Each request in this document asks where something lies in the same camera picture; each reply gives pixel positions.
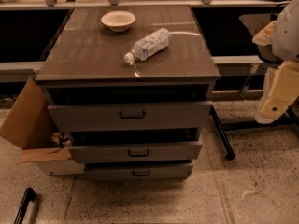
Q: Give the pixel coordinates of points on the grey drawer cabinet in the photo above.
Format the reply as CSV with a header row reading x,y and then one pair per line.
x,y
161,57

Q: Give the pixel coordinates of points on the grey bottom drawer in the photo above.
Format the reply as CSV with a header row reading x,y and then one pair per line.
x,y
177,170

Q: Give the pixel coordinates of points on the white paper bowl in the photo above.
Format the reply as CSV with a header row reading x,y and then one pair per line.
x,y
118,21

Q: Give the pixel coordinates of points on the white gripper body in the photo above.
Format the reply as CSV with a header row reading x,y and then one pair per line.
x,y
287,36

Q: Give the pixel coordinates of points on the grey top drawer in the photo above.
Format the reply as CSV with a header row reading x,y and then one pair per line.
x,y
127,117

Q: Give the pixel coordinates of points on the brown cardboard box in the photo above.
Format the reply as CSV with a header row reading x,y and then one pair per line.
x,y
30,127

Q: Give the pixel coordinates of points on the grey middle drawer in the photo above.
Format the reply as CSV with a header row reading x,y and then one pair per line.
x,y
177,151

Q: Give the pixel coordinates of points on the clear plastic water bottle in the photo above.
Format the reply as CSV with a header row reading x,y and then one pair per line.
x,y
148,46

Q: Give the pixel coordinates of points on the black table leg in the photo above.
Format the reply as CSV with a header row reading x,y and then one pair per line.
x,y
230,155

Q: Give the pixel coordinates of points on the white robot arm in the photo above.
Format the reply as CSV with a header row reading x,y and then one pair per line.
x,y
283,37

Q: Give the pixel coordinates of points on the black bar on floor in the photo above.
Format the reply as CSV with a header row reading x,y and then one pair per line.
x,y
28,196

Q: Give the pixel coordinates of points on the grey drawer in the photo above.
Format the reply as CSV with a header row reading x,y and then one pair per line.
x,y
177,151
127,117
177,170

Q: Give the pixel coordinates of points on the black chair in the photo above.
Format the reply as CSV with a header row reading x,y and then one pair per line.
x,y
255,23

